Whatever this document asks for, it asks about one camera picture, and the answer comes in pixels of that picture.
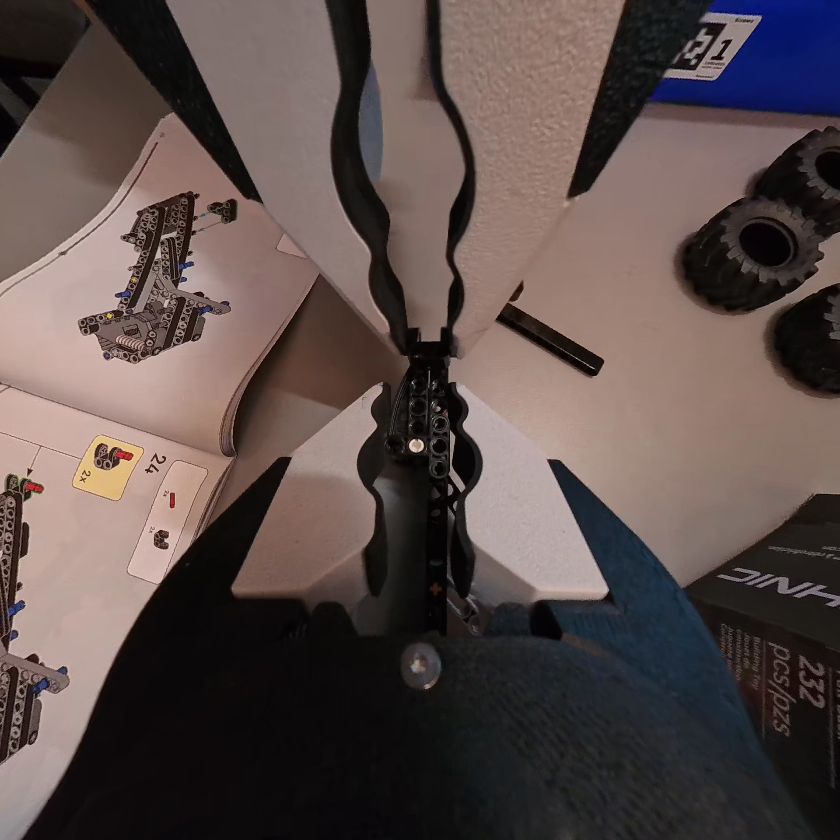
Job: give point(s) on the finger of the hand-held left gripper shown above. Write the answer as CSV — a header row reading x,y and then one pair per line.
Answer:
x,y
525,131
282,131

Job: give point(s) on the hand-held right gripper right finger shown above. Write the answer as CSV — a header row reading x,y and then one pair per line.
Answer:
x,y
525,531

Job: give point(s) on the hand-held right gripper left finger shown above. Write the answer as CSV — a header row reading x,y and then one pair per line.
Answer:
x,y
308,525

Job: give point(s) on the black toy car chassis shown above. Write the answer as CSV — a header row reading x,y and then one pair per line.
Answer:
x,y
420,420

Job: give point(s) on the light grey desk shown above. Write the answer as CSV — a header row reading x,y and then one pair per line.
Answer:
x,y
656,426

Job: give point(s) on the black plastic bar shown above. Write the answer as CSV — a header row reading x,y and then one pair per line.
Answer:
x,y
558,344

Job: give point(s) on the open instruction booklet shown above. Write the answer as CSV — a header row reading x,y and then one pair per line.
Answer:
x,y
98,394

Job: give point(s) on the black toy tyre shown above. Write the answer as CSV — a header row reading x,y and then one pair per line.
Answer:
x,y
810,164
814,341
754,243

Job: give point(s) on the blue bin with white label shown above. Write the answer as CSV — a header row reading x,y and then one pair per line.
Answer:
x,y
787,92

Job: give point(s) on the black toy set box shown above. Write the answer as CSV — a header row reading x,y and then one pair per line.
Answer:
x,y
787,623

